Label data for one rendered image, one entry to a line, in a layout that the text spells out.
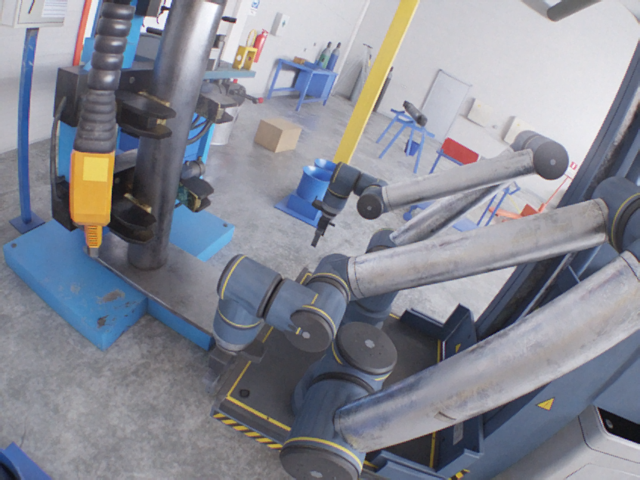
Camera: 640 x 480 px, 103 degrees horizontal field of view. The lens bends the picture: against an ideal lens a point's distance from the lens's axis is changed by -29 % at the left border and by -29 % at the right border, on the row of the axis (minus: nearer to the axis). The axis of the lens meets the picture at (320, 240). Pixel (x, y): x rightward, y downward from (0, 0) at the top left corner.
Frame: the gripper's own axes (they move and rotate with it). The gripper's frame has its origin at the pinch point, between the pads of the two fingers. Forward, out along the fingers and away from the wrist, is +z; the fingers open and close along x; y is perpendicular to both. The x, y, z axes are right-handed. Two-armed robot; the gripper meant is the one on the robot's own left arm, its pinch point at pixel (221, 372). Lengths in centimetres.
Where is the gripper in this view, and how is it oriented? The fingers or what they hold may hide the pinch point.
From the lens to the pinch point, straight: 102.5
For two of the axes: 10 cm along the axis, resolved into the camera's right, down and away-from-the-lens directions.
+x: -2.8, 4.0, -8.7
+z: -3.5, 8.0, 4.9
